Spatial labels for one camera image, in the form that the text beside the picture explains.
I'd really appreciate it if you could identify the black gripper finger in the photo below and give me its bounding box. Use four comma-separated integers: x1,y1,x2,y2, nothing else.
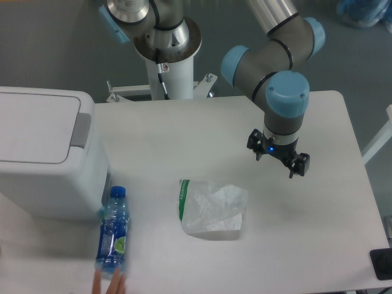
247,129,264,160
288,153,310,179

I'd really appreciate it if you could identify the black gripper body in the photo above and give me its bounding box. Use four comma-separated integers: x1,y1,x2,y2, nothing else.
255,135,302,167

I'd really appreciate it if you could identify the blue plastic water bottle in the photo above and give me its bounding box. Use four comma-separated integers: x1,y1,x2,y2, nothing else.
95,186,130,280

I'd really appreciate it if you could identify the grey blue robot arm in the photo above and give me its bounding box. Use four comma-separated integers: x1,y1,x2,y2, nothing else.
220,1,326,176

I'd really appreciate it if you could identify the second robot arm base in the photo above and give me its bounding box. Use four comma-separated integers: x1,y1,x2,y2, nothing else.
100,1,202,64

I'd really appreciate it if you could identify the grey trash can lid button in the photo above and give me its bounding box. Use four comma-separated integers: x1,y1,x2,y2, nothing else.
70,113,91,148

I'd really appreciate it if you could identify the white trash can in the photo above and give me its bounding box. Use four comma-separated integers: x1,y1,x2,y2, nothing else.
1,86,111,221

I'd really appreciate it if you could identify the bare human hand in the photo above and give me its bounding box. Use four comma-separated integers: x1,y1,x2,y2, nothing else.
91,269,127,294

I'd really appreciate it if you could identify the crumpled white plastic bag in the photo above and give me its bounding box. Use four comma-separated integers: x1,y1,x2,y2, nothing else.
176,179,250,241

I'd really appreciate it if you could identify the black device at edge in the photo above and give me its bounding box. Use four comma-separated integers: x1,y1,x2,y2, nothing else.
369,248,391,281

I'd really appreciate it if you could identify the blue plastic bag background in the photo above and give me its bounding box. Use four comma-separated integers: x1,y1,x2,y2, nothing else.
336,1,391,29

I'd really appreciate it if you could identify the white frame bar right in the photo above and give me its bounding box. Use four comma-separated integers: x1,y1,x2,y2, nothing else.
361,105,391,164

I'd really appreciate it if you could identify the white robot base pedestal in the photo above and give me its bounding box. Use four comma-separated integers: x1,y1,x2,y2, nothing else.
106,53,218,103

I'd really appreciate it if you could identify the black cable on pedestal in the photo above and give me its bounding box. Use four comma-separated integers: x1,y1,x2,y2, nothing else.
154,48,171,100

